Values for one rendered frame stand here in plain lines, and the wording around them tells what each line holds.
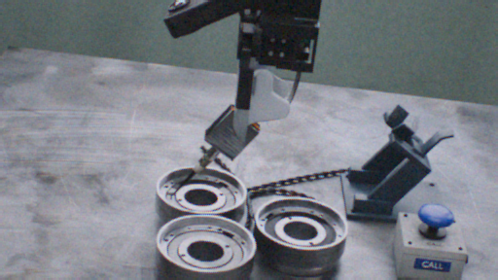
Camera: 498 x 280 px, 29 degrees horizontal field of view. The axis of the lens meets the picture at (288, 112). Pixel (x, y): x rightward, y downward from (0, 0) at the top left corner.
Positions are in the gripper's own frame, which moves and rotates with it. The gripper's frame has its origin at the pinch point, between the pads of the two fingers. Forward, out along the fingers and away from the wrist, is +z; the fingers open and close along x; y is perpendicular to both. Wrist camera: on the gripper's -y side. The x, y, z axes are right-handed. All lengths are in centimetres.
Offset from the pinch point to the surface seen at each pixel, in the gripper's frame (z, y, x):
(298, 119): 13.3, 9.6, 29.4
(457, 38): 45, 63, 154
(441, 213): 5.8, 23.3, -5.4
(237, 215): 10.5, 1.2, -2.2
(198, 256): 12.3, -2.8, -8.2
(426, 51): 50, 55, 154
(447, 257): 9.5, 24.3, -8.3
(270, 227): 10.3, 4.9, -4.4
